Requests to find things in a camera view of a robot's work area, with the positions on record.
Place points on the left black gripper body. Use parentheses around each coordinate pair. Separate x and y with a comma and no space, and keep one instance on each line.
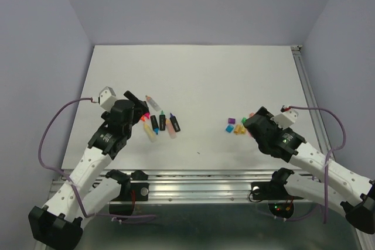
(106,115)

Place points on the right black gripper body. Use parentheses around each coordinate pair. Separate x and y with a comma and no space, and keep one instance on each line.
(263,111)

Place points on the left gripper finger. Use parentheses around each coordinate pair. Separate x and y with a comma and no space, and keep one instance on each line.
(137,114)
(130,96)

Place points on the pink black highlighter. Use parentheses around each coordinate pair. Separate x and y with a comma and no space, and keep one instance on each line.
(146,113)

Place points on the orange cap clear highlighter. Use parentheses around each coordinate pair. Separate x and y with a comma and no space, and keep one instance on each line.
(152,103)

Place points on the blue cap black highlighter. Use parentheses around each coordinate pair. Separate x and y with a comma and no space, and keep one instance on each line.
(154,123)

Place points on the yellow highlighter cap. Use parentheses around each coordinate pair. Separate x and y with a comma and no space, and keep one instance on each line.
(243,130)

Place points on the green cap black highlighter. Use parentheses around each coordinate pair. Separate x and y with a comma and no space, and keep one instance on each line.
(162,121)

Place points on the peach highlighter cap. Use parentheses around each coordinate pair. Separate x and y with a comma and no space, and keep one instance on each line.
(237,129)

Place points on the yellow clear highlighter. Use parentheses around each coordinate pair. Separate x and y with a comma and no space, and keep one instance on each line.
(149,132)

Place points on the purple cap black highlighter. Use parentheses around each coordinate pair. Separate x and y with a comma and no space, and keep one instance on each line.
(174,123)

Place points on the peach clear highlighter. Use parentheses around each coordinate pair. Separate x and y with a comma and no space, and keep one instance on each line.
(170,129)

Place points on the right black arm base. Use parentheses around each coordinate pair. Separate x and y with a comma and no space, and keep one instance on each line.
(274,190)

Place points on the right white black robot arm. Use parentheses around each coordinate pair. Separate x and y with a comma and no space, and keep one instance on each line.
(338,188)

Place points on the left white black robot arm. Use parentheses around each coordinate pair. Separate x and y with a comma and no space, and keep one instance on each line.
(60,222)

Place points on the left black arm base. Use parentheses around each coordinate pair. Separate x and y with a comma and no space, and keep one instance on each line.
(134,186)

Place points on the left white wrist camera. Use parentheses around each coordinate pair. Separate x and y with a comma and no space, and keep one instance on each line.
(107,98)

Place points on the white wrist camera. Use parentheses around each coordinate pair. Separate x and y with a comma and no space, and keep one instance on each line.
(107,98)
(286,118)

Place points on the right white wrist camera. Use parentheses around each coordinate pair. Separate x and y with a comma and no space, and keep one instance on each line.
(286,118)

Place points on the aluminium front rail frame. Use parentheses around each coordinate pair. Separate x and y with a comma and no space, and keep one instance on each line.
(197,186)

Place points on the aluminium right side rail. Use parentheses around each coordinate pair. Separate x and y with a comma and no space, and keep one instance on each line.
(316,115)

